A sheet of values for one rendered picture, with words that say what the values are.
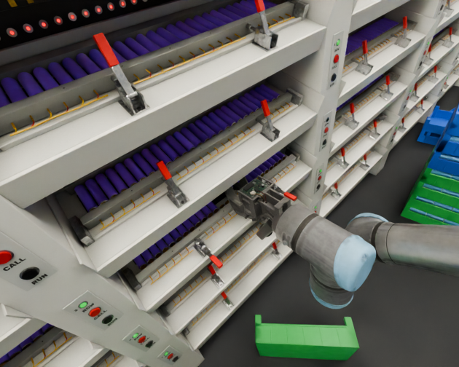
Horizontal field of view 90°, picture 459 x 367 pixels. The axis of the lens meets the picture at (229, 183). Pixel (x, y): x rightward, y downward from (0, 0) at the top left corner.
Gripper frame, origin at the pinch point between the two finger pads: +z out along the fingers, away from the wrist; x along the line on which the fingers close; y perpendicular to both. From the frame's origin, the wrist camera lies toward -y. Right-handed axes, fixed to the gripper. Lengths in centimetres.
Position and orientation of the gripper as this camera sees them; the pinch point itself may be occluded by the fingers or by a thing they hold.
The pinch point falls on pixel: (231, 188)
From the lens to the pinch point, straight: 65.1
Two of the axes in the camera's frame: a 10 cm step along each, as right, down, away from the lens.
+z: -6.3, -4.0, 6.6
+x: -7.5, 5.4, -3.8
